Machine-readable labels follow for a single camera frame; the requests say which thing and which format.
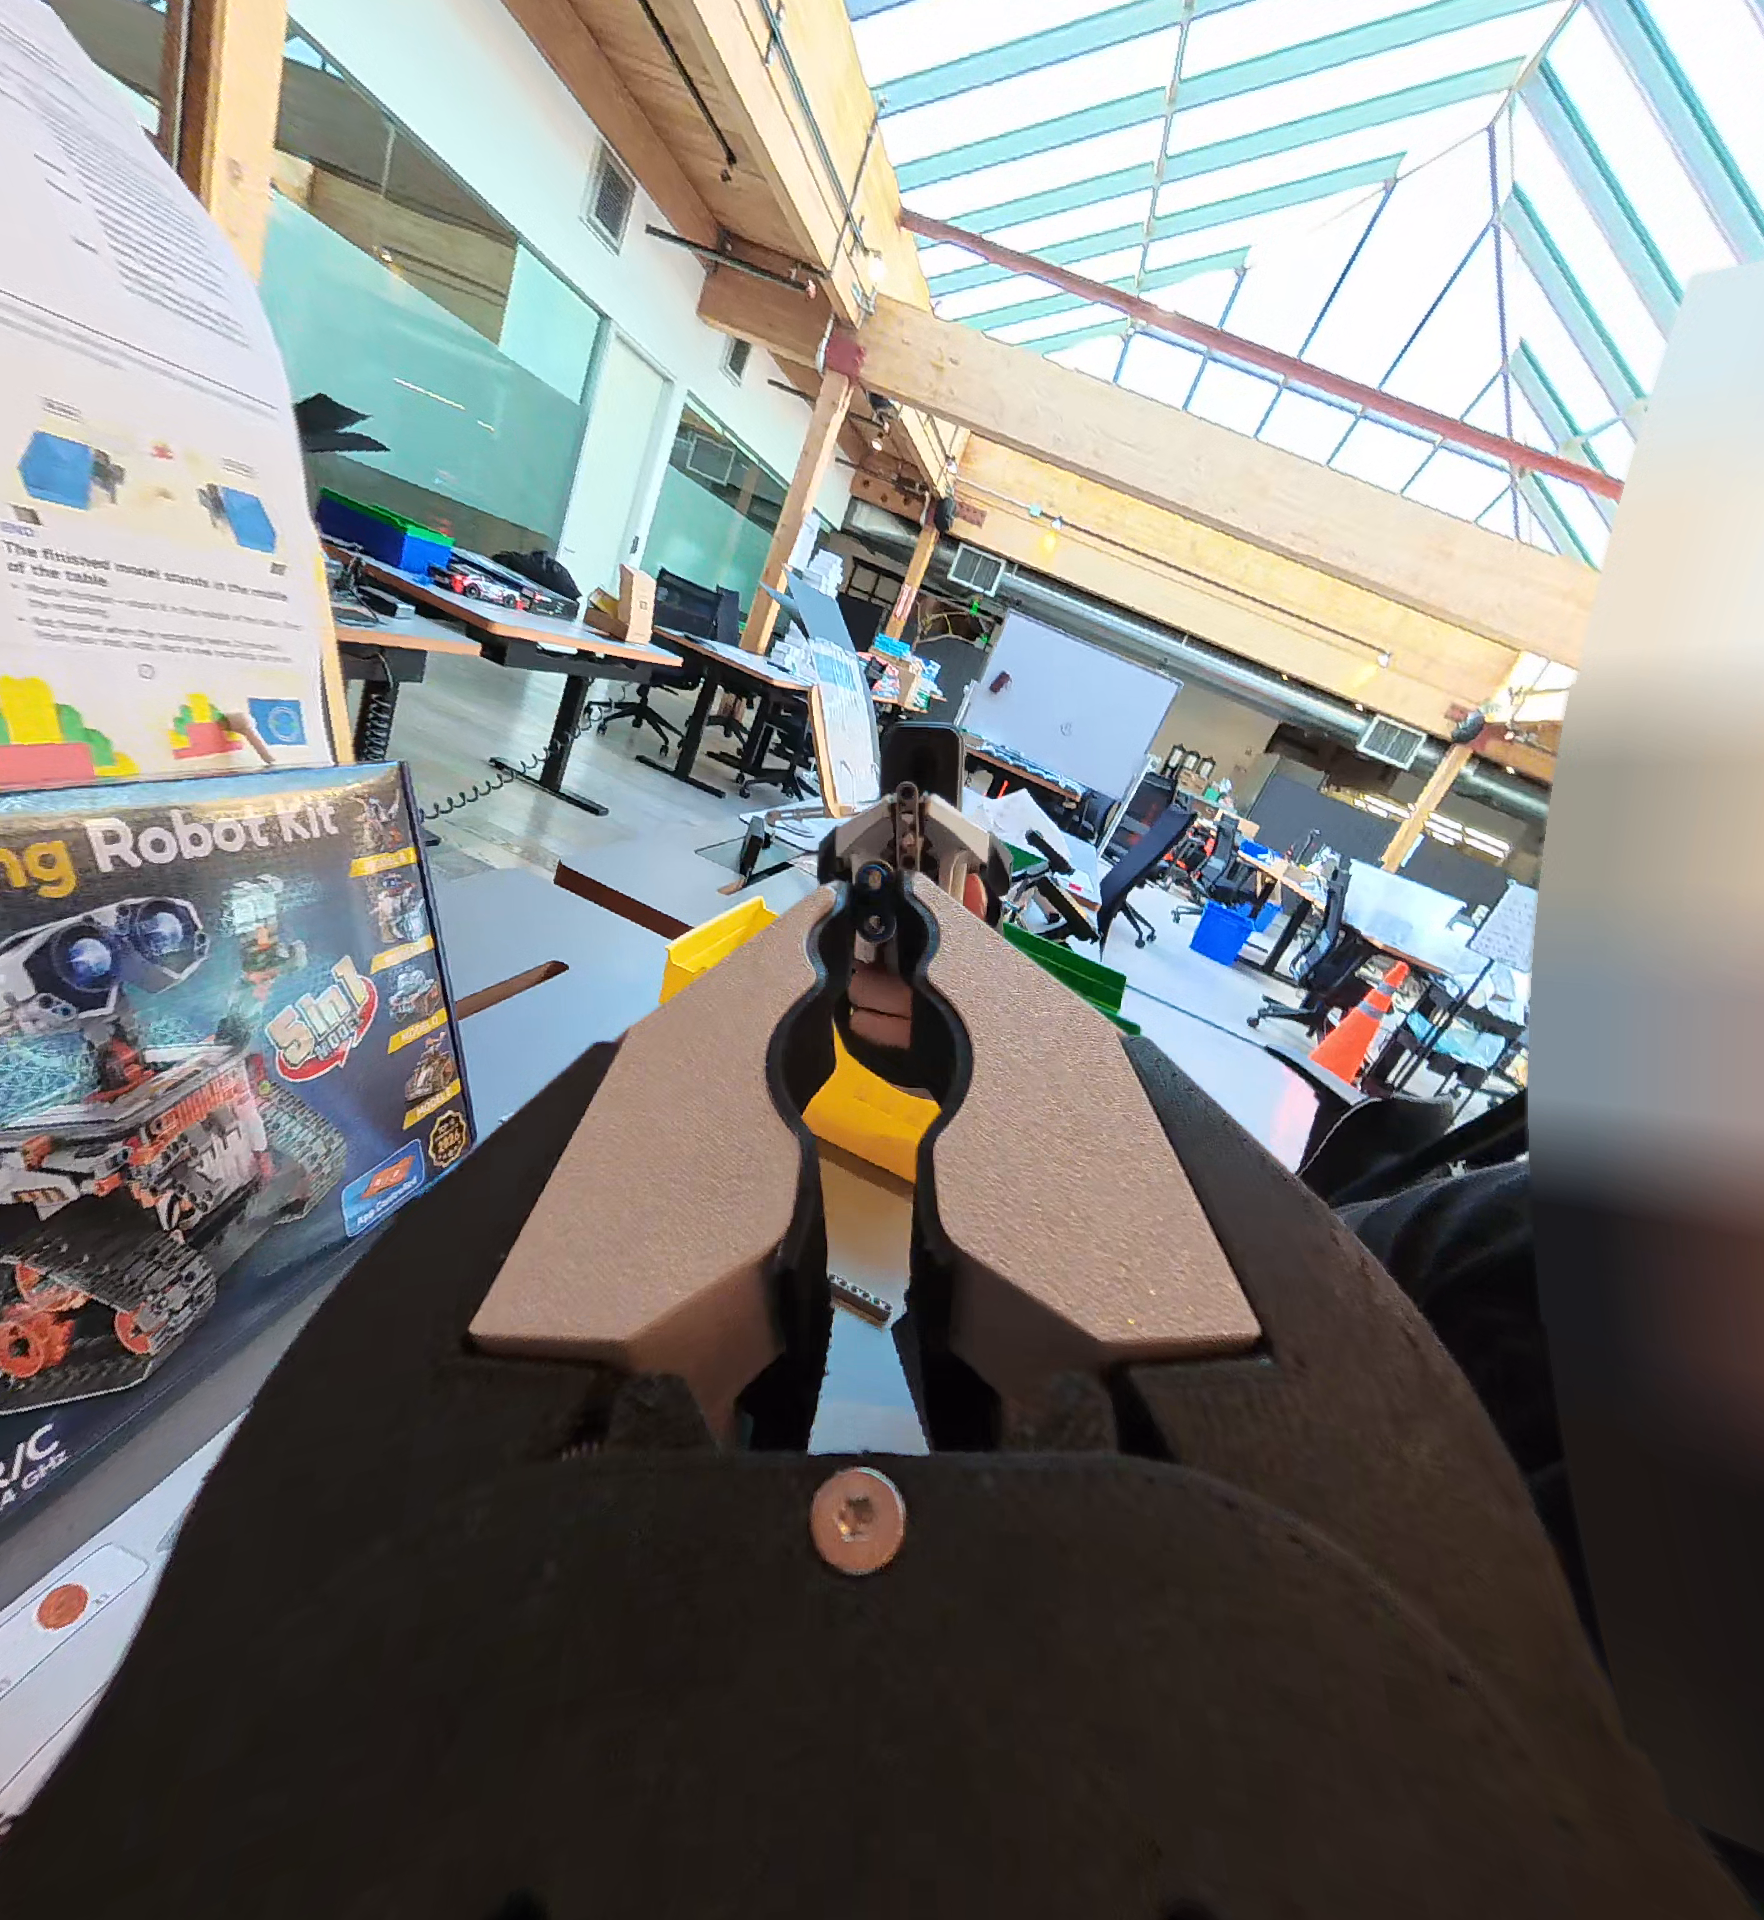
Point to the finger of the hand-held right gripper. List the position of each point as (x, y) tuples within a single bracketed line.
[(965, 847), (864, 847)]

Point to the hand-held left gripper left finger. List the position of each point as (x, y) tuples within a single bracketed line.
[(641, 1201)]

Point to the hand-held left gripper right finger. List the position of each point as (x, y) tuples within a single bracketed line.
[(1077, 1201)]

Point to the grey toy beam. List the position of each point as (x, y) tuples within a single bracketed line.
[(906, 825)]

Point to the blue toy connector pin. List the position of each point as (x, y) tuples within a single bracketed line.
[(876, 909)]

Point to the grey desk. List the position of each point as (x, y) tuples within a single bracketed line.
[(536, 1050)]

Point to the wooden office desk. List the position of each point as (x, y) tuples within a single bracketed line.
[(523, 623)]

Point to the person's right hand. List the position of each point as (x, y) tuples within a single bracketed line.
[(882, 1022)]

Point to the tilted paper stand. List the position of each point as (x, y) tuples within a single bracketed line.
[(837, 704)]

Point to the whiteboard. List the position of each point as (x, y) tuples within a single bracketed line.
[(1077, 704)]

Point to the green storage bin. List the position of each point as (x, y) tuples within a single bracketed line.
[(1077, 983)]

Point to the yellow storage bin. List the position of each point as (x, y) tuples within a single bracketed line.
[(703, 961)]

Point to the dark toy beam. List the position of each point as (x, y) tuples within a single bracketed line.
[(868, 1294)]

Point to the brown wooden rod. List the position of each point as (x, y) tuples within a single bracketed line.
[(514, 990)]

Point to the blue plastic crate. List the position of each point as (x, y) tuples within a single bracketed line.
[(1222, 930)]

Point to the black office chair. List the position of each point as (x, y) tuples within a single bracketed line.
[(1377, 1127)]

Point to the orange traffic cone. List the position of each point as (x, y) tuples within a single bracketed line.
[(1359, 1035)]

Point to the person's black shirt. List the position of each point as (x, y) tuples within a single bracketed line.
[(1452, 1305)]

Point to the blue robot kit box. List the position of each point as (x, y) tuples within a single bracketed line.
[(193, 1127)]

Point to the open white instruction booklet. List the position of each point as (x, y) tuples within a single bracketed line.
[(42, 1650)]

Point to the white instruction sheet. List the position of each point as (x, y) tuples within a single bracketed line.
[(102, 376)]

